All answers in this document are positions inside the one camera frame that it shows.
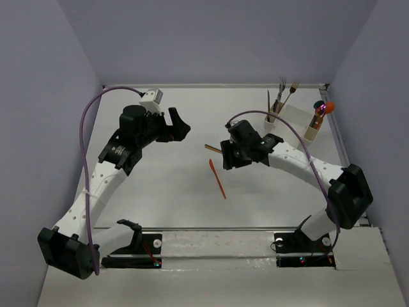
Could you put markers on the iridescent spoon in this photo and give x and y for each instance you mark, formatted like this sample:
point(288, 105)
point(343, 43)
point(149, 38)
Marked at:
point(320, 112)

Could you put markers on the gold fork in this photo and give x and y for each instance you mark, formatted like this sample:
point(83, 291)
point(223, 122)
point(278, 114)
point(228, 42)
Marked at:
point(292, 90)

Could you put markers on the silver fork dark handle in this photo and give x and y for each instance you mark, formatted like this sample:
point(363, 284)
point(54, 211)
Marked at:
point(282, 87)

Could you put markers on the dark blue chopstick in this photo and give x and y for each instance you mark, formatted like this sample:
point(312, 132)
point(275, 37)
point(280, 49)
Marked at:
point(212, 147)

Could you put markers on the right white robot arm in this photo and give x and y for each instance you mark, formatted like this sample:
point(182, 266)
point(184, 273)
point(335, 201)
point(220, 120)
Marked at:
point(345, 189)

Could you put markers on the orange chopstick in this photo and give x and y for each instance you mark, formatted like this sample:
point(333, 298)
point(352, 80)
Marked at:
point(212, 149)

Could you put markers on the teal spoon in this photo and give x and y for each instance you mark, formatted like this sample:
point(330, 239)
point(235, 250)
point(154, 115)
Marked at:
point(318, 104)

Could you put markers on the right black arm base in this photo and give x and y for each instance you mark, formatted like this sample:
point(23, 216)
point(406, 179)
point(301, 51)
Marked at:
point(291, 254)

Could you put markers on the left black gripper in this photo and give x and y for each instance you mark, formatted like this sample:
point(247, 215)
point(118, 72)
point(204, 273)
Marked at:
point(165, 126)

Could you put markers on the orange spoon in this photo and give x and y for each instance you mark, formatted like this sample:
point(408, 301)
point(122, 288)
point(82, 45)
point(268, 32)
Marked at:
point(330, 106)

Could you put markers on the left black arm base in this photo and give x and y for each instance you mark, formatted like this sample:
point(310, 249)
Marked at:
point(145, 255)

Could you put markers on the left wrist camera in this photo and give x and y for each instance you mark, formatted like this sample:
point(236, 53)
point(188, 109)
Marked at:
point(151, 101)

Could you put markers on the metal table rail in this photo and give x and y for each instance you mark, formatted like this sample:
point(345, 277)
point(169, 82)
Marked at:
point(319, 86)

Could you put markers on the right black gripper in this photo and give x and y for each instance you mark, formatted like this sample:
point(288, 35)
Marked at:
point(230, 160)

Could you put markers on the gold knife dark handle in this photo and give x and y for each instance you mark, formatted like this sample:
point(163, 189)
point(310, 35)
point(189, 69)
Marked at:
point(269, 106)

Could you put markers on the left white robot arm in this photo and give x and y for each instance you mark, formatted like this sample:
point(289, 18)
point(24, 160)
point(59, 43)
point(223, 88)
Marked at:
point(70, 245)

